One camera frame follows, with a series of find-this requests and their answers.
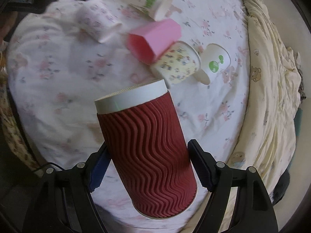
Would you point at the cream bear print quilt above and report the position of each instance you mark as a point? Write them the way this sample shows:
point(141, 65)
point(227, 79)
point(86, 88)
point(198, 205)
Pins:
point(267, 139)

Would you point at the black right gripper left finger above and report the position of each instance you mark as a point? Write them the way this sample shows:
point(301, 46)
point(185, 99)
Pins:
point(64, 202)

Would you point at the white cup green print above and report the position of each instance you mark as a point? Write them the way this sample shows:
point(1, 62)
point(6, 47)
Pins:
point(155, 9)

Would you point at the white pink patterned cup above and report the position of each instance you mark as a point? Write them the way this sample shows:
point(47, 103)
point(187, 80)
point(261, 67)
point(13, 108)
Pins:
point(97, 20)

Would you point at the pink plastic cup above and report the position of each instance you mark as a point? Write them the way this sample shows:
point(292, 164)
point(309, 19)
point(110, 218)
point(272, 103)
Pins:
point(147, 43)

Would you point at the yellow patterned paper cup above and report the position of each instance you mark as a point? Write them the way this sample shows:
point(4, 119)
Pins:
point(176, 64)

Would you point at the white cup green globe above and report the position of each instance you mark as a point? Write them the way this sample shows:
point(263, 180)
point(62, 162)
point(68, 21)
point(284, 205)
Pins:
point(213, 59)

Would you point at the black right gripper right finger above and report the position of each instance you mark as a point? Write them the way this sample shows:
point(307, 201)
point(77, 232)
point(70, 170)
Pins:
point(252, 209)

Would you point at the red corrugated paper cup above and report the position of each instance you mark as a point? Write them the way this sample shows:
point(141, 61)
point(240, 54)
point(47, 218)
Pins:
point(142, 131)

